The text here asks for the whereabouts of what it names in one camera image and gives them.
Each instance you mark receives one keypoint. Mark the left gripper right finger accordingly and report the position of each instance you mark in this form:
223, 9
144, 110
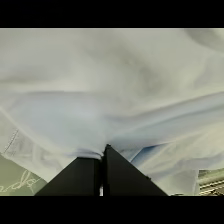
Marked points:
128, 176

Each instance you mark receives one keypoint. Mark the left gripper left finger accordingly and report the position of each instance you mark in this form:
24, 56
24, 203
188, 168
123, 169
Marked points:
76, 178

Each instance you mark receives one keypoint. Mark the light blue shirt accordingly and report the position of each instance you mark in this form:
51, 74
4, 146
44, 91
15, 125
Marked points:
110, 83

